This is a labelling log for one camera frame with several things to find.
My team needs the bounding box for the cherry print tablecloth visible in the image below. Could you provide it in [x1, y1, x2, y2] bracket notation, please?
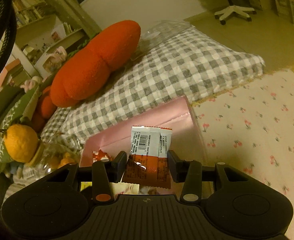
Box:
[193, 69, 294, 239]

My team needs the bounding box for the wooden bookshelf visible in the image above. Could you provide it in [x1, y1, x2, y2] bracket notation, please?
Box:
[12, 0, 87, 64]

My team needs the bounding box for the small orange plush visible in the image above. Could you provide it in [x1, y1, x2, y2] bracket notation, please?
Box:
[31, 86, 57, 133]

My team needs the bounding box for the glass jar with kumquats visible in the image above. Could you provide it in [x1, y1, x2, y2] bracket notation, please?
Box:
[22, 133, 83, 181]

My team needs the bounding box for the red carrot plush pillow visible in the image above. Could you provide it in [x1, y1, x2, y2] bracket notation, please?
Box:
[50, 20, 141, 108]

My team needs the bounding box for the green patterned pillow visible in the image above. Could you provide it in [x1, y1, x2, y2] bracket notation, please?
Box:
[0, 86, 41, 173]

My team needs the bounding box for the small red candy packet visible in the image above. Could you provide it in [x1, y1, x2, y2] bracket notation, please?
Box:
[92, 150, 113, 163]

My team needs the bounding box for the grey checkered cushion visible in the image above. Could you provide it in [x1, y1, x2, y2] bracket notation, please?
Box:
[40, 23, 264, 143]

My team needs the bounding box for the large yellow citrus fruit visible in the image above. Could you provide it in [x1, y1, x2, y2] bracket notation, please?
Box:
[3, 124, 39, 163]

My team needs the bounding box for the pink cardboard box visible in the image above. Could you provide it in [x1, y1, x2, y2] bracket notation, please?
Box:
[80, 96, 207, 167]

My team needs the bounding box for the red white snack packet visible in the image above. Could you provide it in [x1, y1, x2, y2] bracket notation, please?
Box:
[122, 126, 172, 189]

